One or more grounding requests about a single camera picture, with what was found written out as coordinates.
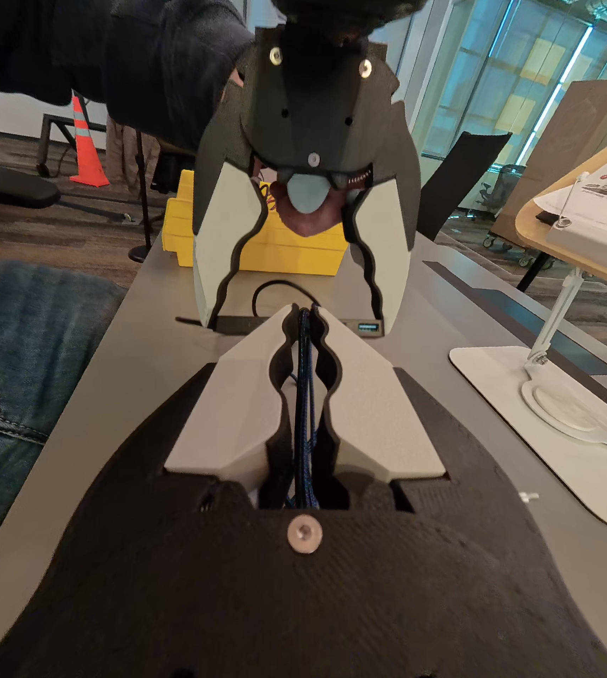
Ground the person's left hand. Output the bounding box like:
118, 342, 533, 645
269, 180, 360, 237

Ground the orange traffic cone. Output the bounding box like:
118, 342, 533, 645
69, 93, 110, 187

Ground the black table cover plate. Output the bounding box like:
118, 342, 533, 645
473, 289, 607, 377

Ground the white document stand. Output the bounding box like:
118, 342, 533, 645
449, 217, 607, 535

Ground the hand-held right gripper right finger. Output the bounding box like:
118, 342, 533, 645
311, 306, 447, 509

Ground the blue braided usb cable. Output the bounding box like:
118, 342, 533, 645
282, 304, 321, 510

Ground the person's leg in jeans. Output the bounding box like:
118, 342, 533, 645
0, 260, 126, 583

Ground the black floor stand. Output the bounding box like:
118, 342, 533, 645
128, 130, 157, 264

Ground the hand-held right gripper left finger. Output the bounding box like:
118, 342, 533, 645
164, 304, 301, 509

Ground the wooden board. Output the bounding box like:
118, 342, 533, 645
515, 124, 607, 297

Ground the person's left forearm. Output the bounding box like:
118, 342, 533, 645
0, 0, 255, 151

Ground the grey mesh office chair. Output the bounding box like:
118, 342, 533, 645
476, 164, 527, 214

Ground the black office chair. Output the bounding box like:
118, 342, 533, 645
417, 131, 512, 242
0, 161, 61, 209

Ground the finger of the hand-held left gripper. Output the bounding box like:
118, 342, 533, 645
192, 160, 271, 332
342, 179, 411, 337

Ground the yellow bin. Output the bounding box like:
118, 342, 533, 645
162, 169, 349, 276

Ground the black Anker USB hub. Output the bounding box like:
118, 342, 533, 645
175, 280, 326, 328

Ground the wheeled dolly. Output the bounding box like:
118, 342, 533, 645
484, 228, 554, 269

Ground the brown hanging coat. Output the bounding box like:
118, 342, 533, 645
106, 119, 161, 194

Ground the black table frame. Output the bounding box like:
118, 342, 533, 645
36, 113, 107, 178

